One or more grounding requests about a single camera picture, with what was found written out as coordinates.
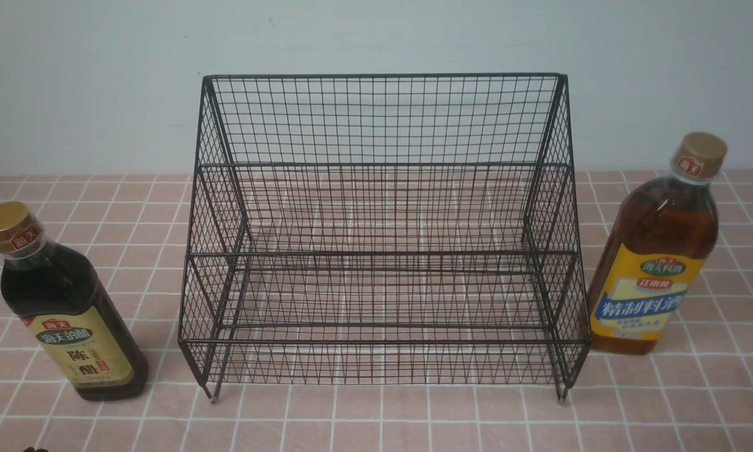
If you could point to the amber cooking wine bottle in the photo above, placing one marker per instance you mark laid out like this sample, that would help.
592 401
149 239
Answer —
663 234

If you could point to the dark vinegar bottle gold cap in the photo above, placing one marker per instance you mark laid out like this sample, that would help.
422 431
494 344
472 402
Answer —
57 294

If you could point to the black wire mesh shelf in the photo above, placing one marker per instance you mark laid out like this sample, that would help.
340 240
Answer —
384 229

